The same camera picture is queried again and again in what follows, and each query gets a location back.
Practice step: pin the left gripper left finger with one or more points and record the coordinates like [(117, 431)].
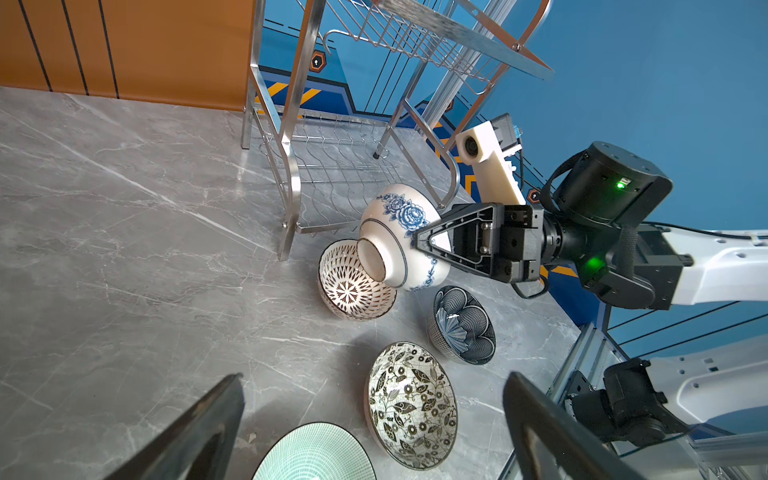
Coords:
[(199, 444)]

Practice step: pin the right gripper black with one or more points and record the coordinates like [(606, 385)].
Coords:
[(514, 253)]

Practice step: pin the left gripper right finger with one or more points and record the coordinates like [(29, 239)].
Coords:
[(549, 443)]

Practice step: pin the blue floral white bowl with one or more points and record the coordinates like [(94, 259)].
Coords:
[(385, 235)]

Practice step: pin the pale green ribbed bowl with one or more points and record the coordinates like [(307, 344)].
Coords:
[(317, 450)]

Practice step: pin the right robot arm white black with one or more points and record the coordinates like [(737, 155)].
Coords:
[(593, 213)]

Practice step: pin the stainless steel dish rack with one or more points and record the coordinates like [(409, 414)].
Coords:
[(347, 96)]

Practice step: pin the dark blue petal bowl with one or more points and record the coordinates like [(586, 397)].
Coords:
[(460, 328)]

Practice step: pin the white brown lattice bowl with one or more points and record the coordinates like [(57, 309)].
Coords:
[(345, 287)]

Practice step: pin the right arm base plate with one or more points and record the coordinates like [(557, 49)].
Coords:
[(576, 390)]

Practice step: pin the aluminium front rail frame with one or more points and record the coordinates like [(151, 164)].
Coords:
[(699, 414)]

